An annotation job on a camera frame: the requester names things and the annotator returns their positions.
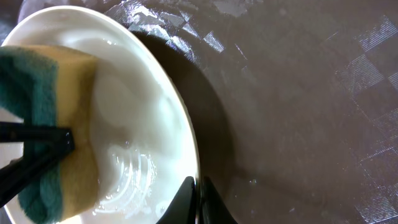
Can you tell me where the white plate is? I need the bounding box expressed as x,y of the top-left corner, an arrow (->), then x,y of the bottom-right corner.
4,6 -> 198,223

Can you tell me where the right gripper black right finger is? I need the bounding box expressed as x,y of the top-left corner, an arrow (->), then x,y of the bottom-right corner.
200,177 -> 238,224

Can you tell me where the green yellow sponge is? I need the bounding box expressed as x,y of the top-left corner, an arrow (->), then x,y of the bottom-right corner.
1,45 -> 99,223

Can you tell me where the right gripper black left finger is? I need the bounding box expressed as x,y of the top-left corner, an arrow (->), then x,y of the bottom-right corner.
157,176 -> 197,224

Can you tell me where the large dark brown tray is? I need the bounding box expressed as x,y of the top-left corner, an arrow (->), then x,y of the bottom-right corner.
0,0 -> 398,224

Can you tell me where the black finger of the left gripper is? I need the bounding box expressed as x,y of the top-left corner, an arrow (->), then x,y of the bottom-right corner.
1,142 -> 75,207
1,122 -> 73,144

